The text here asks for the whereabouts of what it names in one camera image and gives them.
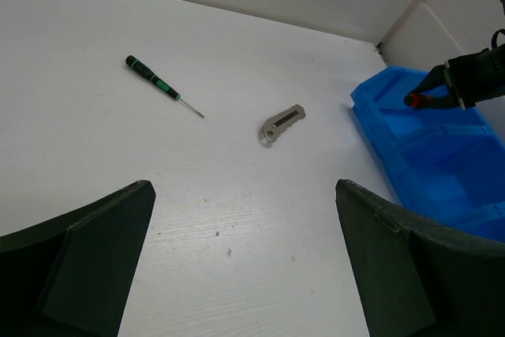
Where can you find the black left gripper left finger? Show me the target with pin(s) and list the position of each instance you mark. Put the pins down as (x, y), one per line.
(71, 275)

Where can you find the red handled screwdriver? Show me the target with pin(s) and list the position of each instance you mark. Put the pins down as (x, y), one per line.
(416, 101)

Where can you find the blue plastic compartment bin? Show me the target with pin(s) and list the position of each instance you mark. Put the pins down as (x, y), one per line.
(447, 165)

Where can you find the green black precision screwdriver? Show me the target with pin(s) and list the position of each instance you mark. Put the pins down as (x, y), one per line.
(147, 74)

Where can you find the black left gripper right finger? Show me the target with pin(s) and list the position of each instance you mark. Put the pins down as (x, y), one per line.
(418, 277)

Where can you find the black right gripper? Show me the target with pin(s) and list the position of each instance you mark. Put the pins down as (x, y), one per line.
(470, 79)

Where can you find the silver folding utility knife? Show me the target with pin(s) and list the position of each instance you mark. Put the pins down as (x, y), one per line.
(278, 124)

